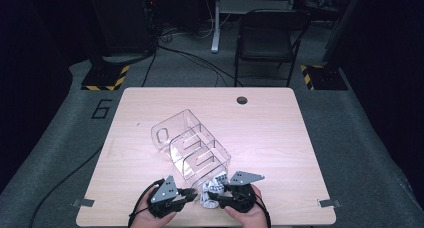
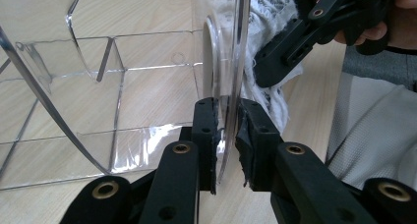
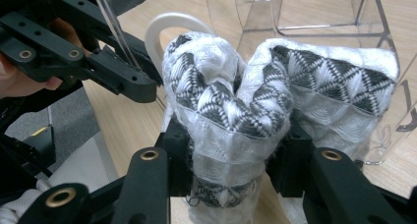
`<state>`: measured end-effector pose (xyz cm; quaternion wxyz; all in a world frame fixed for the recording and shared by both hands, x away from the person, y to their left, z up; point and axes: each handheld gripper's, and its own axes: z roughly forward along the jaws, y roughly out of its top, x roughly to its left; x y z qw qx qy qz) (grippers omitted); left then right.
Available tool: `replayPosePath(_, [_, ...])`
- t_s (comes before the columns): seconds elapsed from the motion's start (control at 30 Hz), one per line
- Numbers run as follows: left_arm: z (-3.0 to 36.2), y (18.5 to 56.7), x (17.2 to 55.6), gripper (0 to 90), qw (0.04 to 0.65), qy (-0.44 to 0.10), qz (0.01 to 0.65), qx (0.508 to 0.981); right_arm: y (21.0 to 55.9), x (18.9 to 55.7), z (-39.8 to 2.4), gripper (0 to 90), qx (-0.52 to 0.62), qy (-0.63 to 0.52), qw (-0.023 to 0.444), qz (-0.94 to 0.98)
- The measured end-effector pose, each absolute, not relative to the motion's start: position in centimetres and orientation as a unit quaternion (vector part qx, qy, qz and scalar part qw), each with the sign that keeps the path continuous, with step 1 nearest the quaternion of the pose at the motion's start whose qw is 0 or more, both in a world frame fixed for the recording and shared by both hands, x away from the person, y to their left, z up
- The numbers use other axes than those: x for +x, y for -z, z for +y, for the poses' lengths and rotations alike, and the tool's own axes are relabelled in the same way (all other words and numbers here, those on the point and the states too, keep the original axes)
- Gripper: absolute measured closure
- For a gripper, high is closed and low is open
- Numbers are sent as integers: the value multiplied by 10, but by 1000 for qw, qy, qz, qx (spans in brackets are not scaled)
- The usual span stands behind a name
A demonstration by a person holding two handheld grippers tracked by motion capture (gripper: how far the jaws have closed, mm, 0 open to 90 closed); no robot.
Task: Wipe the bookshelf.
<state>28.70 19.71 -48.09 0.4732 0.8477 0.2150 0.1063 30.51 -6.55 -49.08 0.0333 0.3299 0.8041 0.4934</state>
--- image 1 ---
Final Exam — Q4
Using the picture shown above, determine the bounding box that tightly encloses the black folding chair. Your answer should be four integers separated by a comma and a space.
234, 8, 313, 88

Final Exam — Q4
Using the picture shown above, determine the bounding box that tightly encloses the white metal desk frame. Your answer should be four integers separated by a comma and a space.
210, 0, 298, 54

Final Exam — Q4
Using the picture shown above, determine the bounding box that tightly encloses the grey metal table bracket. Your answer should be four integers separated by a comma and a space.
71, 198, 96, 208
318, 198, 343, 209

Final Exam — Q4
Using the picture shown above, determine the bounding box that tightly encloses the black stand with striped base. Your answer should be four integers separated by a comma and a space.
299, 0, 366, 91
80, 52, 130, 92

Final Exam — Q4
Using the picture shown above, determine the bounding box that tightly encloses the tangle of floor cables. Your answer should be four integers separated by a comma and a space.
159, 19, 214, 45

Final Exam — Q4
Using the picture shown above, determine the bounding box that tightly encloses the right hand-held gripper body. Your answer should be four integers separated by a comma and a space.
226, 170, 266, 213

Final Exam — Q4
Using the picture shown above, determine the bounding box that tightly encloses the person's right hand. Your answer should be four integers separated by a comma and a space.
223, 185, 268, 228

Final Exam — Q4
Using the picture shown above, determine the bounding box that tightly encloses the clear acrylic organizer rack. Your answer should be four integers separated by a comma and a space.
150, 108, 233, 191

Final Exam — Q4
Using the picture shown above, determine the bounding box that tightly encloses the right hand-held gripper black cable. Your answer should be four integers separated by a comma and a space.
254, 192, 272, 228

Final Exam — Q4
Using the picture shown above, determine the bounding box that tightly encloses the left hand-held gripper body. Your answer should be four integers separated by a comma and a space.
146, 175, 180, 219

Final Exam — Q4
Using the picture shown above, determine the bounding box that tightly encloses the left hand-held gripper black cable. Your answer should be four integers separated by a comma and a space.
128, 179, 166, 227

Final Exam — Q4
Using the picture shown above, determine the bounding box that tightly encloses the person's left hand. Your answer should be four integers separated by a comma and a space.
131, 196, 177, 228

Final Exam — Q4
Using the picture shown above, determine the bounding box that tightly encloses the white grey patterned cloth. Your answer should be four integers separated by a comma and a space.
199, 172, 229, 209

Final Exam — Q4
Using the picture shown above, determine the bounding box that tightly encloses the hand-held gripper black cable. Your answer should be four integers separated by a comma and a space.
254, 192, 272, 228
128, 179, 166, 227

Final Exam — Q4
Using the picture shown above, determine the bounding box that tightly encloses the black floor cable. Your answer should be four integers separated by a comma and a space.
29, 147, 103, 228
157, 45, 244, 88
141, 49, 158, 88

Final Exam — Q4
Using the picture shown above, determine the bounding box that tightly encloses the black cabinet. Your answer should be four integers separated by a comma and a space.
87, 0, 158, 56

